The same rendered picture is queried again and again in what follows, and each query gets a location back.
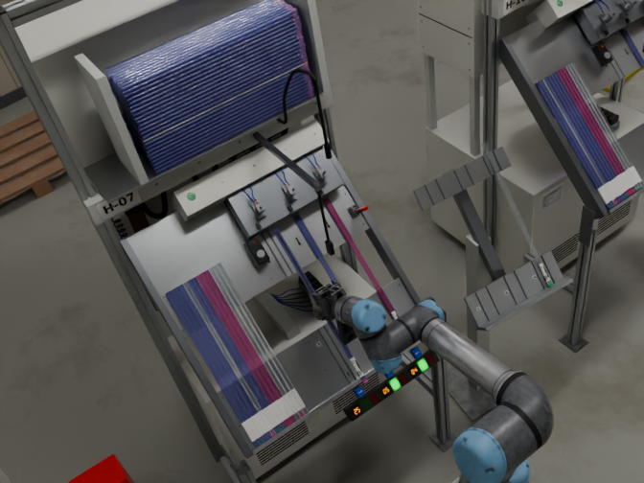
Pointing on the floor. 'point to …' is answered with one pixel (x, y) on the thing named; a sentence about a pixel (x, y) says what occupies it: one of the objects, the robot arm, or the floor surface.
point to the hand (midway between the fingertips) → (320, 305)
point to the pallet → (36, 180)
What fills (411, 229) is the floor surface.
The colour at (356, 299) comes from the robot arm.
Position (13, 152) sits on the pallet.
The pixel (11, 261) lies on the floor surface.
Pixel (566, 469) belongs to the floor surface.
